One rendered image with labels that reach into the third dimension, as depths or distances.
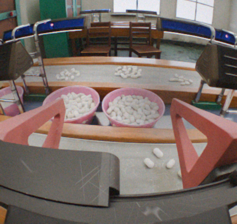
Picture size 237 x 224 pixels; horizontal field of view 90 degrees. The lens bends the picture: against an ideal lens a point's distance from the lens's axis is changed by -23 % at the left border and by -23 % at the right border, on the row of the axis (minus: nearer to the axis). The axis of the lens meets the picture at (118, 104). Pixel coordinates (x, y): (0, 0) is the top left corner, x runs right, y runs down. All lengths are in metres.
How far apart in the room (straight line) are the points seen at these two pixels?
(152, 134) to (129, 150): 0.10
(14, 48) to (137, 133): 0.44
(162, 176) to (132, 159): 0.11
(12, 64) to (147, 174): 0.44
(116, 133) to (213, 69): 0.38
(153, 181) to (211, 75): 0.33
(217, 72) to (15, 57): 0.36
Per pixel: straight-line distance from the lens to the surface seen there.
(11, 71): 0.31
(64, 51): 3.17
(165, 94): 0.80
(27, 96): 0.97
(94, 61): 1.12
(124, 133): 0.52
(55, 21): 0.89
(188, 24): 0.85
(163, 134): 0.54
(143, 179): 0.46
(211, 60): 0.27
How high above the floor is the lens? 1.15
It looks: 36 degrees down
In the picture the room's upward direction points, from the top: straight up
